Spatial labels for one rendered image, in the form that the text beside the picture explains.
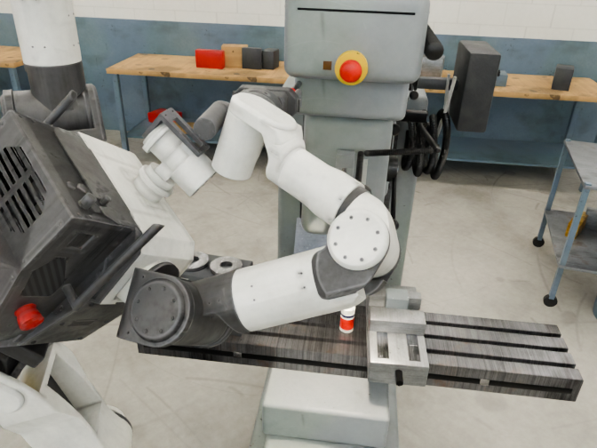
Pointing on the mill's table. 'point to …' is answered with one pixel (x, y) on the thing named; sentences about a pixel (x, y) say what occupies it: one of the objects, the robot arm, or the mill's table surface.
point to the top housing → (356, 36)
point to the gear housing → (354, 99)
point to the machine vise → (395, 347)
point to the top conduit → (433, 49)
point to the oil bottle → (347, 320)
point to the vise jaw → (397, 321)
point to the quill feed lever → (393, 185)
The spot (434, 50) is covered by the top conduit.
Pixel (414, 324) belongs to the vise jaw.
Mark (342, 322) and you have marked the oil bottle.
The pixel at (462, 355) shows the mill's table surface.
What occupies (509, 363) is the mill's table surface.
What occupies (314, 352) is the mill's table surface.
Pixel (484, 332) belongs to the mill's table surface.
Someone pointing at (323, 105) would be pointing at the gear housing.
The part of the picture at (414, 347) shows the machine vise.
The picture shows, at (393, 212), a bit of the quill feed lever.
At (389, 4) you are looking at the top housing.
